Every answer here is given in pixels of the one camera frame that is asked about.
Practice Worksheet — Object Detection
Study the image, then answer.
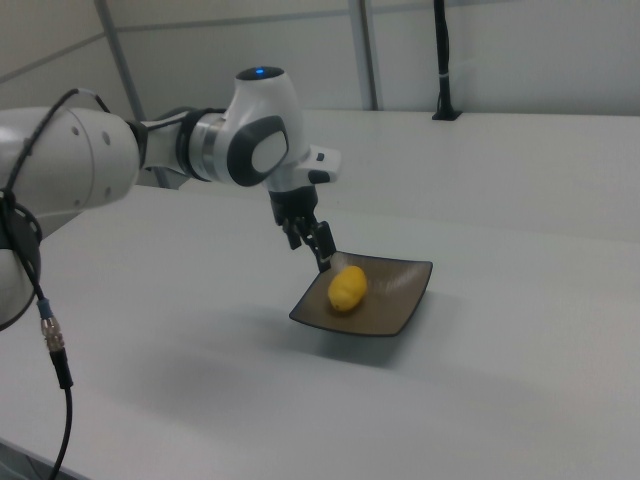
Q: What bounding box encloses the square brown ceramic plate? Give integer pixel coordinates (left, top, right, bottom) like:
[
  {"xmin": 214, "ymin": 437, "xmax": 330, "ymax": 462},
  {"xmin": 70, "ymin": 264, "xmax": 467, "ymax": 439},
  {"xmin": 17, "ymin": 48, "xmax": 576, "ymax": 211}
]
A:
[{"xmin": 288, "ymin": 250, "xmax": 434, "ymax": 338}]

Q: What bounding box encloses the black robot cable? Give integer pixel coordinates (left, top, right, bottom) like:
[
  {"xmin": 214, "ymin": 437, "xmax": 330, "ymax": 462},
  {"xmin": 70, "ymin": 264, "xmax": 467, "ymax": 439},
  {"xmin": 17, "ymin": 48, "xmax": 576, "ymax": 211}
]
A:
[{"xmin": 0, "ymin": 88, "xmax": 112, "ymax": 480}]

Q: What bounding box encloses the black pole with base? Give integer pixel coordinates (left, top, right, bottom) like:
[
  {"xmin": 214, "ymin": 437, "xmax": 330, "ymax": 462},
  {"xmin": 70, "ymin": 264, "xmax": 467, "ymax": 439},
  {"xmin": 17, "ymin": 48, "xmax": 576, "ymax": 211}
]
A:
[{"xmin": 431, "ymin": 0, "xmax": 464, "ymax": 122}]

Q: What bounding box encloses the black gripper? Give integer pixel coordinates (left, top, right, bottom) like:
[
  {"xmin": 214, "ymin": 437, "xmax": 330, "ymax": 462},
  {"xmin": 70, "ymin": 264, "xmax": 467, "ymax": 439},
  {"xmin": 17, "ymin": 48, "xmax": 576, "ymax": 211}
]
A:
[{"xmin": 269, "ymin": 185, "xmax": 338, "ymax": 274}]

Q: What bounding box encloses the yellow lemon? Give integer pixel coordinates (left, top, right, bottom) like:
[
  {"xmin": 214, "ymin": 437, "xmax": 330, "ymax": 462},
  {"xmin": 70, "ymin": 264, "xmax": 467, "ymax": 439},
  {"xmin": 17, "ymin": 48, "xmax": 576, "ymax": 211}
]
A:
[{"xmin": 327, "ymin": 265, "xmax": 368, "ymax": 314}]

